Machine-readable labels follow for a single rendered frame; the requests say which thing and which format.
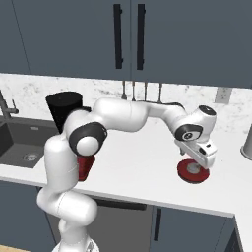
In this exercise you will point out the dark blue upper cupboard door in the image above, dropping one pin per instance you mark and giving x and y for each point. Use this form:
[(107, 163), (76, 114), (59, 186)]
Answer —
[(197, 39), (72, 36)]

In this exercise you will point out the dark blue lower cupboard door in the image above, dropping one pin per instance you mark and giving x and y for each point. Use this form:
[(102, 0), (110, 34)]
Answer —
[(193, 233), (19, 216)]

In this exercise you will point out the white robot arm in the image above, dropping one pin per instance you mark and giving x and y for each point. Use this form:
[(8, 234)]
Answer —
[(124, 114)]

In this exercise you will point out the black blender with red base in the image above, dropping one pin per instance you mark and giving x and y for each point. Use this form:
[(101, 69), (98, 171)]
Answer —
[(63, 105)]

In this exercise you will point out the narrow dark blue cupboard door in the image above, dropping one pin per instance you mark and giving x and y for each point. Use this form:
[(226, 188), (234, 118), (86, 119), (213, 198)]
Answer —
[(11, 39)]

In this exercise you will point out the grey wall socket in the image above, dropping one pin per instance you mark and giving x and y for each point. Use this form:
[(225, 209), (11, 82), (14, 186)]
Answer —
[(223, 95)]

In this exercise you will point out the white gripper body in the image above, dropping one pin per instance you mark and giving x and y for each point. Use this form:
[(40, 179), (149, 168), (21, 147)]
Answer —
[(196, 157)]

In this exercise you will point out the grey hanging utensil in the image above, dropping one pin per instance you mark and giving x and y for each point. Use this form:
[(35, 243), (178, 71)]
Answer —
[(159, 95), (133, 93), (145, 93), (124, 93)]

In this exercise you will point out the red blender lid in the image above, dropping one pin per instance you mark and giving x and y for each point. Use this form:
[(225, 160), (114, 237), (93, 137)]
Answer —
[(183, 170)]

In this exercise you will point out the grey dishwasher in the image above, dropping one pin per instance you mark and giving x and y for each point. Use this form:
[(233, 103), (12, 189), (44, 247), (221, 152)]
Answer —
[(124, 229)]

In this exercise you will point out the dark grey sink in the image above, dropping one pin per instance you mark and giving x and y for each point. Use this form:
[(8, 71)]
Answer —
[(19, 141)]

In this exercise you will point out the grey tap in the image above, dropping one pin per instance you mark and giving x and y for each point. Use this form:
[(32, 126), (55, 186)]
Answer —
[(6, 110)]

